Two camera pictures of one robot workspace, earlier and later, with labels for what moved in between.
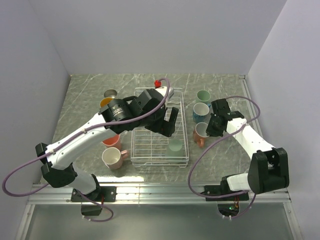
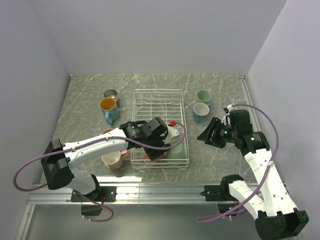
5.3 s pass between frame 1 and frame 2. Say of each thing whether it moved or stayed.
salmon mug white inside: moved
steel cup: stayed
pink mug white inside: stayed
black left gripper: moved
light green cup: stayed
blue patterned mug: stayed
